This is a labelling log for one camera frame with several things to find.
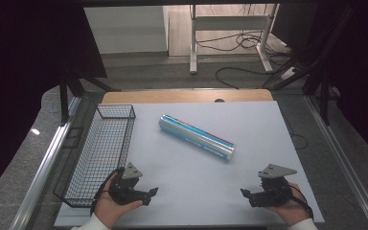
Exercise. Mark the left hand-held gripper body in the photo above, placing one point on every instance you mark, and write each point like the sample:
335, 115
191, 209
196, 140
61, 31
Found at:
125, 188

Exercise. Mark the white cabinet panel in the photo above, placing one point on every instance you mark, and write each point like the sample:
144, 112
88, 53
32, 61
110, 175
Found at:
124, 28

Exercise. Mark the wooden table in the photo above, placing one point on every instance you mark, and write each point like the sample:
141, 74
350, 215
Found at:
185, 96

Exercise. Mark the black metal stand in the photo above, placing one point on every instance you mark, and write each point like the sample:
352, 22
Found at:
324, 80
67, 92

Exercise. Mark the person's right hand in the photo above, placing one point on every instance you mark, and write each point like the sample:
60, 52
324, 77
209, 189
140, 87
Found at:
292, 209

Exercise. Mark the white power strip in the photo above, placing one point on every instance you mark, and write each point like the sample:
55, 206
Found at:
288, 73

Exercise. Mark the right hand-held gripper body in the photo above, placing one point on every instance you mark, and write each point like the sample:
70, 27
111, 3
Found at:
273, 188

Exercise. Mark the long silver blue foil box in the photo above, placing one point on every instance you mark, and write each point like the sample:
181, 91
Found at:
198, 137

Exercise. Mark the person's left hand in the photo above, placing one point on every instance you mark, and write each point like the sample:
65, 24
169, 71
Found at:
110, 211

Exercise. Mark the black curtain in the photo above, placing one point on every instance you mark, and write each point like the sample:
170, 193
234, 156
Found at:
28, 80
361, 64

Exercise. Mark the white metal desk frame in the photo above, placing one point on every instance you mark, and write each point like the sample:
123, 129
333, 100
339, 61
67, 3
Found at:
226, 23

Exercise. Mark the aluminium rail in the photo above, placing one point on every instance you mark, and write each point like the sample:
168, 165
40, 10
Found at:
341, 159
44, 169

